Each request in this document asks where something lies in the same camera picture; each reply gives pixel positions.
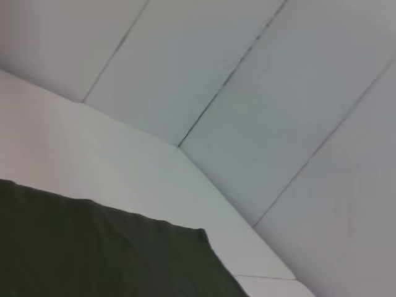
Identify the dark green printed t-shirt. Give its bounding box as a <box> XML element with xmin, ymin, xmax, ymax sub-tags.
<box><xmin>0</xmin><ymin>178</ymin><xmax>250</xmax><ymax>297</ymax></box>

